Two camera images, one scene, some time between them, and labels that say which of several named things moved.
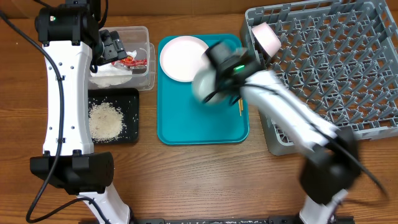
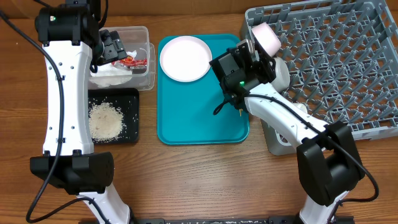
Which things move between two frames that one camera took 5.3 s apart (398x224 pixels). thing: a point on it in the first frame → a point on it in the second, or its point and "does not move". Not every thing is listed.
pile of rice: x=106 y=121 does not move
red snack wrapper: x=129 y=61 does not move
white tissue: x=109 y=74 does not move
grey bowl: x=204 y=83 → x=282 y=74
